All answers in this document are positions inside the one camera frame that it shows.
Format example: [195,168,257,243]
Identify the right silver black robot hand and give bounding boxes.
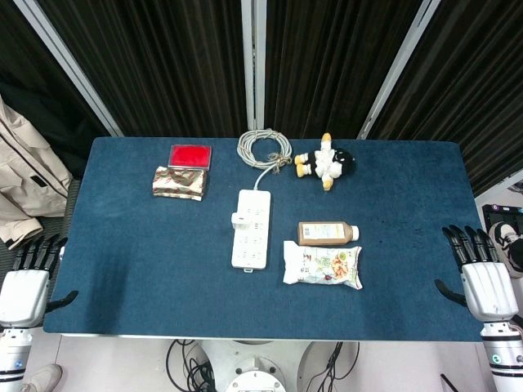
[434,224,520,326]

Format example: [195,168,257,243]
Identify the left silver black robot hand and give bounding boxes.
[0,234,79,330]

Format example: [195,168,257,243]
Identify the white plug adapter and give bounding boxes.
[230,212,253,231]

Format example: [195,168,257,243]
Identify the white power strip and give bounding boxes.
[230,188,272,273]

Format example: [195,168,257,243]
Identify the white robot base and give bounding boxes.
[194,338,316,392]

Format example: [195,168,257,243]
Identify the black white sneaker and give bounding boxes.
[487,220,523,280]

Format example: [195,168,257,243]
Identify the beige shoe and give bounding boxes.
[20,363,64,392]

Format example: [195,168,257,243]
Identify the beige jacket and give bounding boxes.
[0,93,74,252]

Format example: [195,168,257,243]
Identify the blue table cloth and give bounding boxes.
[42,136,503,342]

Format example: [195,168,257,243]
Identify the white snack bag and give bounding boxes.
[282,239,364,291]

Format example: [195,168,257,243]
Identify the brown drink bottle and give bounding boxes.
[297,220,361,247]

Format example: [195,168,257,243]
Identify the beige patterned snack packet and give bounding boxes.
[151,164,208,203]

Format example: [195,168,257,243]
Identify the black white plush toy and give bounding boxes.
[293,132,356,193]

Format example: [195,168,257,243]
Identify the black pleated curtain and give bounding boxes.
[366,0,523,199]
[0,0,112,180]
[264,0,431,140]
[35,0,251,138]

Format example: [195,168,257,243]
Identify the red ink pad tin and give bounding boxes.
[168,143,213,171]

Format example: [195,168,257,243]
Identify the black floor cables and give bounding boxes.
[164,338,214,392]
[313,341,361,392]

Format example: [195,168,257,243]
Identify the aluminium frame post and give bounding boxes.
[240,0,267,131]
[356,0,443,140]
[11,0,124,138]

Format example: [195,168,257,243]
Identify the twine cable tie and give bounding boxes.
[266,151,293,175]

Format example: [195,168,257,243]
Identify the grey coiled power cable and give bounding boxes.
[237,128,294,191]

